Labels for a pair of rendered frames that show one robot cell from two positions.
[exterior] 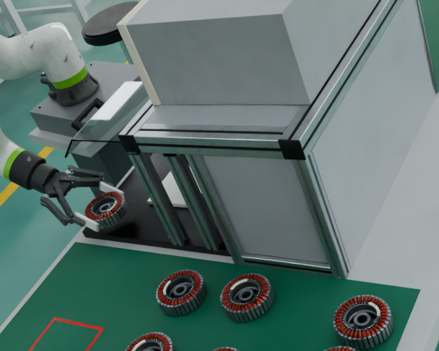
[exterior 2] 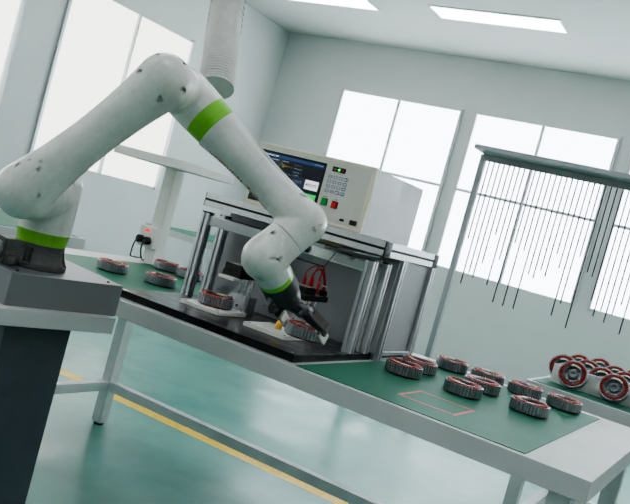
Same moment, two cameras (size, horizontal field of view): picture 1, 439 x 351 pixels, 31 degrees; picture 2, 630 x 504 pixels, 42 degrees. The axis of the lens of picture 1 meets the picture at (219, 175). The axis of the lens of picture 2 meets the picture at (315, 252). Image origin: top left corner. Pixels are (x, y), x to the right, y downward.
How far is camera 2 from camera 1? 3.37 m
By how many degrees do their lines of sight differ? 99
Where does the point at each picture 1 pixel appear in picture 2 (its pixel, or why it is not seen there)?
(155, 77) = (370, 212)
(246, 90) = (395, 231)
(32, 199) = not seen: outside the picture
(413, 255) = not seen: hidden behind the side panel
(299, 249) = (400, 341)
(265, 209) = (404, 308)
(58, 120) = (69, 285)
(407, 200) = not seen: hidden behind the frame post
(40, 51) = (77, 191)
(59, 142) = (67, 315)
